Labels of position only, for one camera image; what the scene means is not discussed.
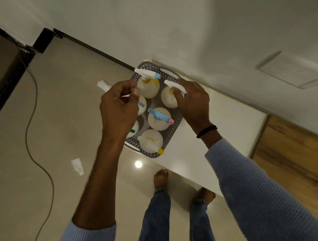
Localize black cable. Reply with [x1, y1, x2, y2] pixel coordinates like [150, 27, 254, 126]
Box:
[19, 57, 55, 241]

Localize white spray head pink nozzle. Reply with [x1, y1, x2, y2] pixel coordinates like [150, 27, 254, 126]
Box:
[97, 80, 131, 98]

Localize spray bottle blue nozzle yellow collar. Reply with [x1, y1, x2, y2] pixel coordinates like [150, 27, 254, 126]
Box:
[134, 68, 162, 99]

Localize white paper scrap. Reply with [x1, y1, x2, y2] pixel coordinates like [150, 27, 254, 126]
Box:
[71, 157, 84, 176]

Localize white spray bottle blue nozzle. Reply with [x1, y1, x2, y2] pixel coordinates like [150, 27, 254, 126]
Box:
[137, 95, 147, 116]

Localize person's right foot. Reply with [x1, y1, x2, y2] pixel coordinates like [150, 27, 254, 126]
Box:
[194, 187, 217, 206]

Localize spray bottle blue trigger pink nozzle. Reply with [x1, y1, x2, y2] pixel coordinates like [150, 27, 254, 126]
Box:
[147, 107, 175, 131]

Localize blue jeans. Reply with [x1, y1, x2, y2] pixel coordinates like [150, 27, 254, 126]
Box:
[139, 187, 215, 241]

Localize white wall switch plate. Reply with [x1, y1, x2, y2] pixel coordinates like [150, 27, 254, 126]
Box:
[255, 51, 318, 90]

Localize person's foot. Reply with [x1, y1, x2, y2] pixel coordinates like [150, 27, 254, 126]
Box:
[153, 169, 169, 191]
[194, 187, 217, 206]

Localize brown wooden door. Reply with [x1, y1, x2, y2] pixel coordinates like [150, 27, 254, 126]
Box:
[249, 114, 318, 219]

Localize person's right hand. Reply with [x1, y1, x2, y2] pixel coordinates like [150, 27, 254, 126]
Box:
[171, 79, 218, 137]

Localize black door frame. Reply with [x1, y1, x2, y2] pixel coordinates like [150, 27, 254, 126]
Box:
[0, 27, 54, 111]

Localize person's left hand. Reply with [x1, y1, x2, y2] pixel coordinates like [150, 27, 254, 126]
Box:
[99, 80, 140, 142]

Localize spray bottle white trigger yellow nozzle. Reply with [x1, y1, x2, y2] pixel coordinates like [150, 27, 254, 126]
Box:
[137, 129, 165, 155]

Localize person's left foot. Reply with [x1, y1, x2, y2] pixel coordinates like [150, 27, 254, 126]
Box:
[153, 169, 169, 191]

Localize white spray bottle green nozzle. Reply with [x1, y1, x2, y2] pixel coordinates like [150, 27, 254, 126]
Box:
[126, 120, 140, 139]

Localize black wristband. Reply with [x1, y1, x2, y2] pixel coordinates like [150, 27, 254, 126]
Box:
[196, 125, 218, 139]

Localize grey perforated plastic basket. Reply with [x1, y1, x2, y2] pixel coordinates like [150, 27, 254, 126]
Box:
[124, 61, 185, 159]

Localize person's right forearm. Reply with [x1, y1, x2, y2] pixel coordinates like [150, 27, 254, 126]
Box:
[197, 128, 318, 241]

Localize person's left forearm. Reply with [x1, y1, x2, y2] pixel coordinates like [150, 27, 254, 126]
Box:
[61, 138, 125, 241]

